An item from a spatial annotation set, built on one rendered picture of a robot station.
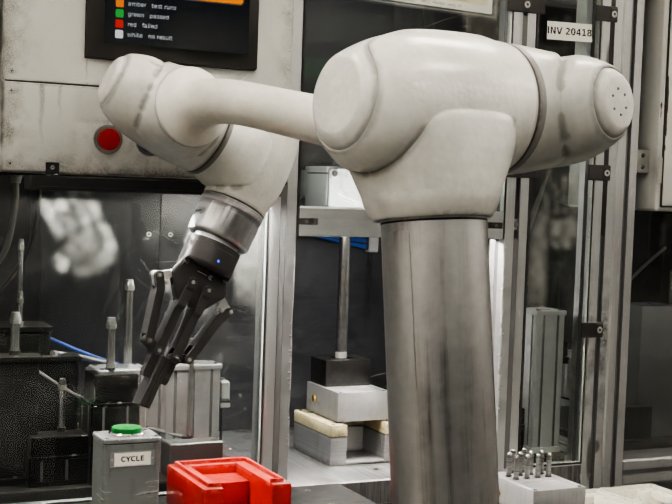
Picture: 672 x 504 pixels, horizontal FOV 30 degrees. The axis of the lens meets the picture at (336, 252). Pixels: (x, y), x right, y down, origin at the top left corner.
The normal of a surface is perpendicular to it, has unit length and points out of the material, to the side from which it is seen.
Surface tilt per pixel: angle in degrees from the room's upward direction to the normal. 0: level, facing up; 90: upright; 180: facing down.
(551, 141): 119
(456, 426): 84
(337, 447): 90
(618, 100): 84
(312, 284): 90
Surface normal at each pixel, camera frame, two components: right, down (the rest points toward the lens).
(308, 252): 0.44, 0.06
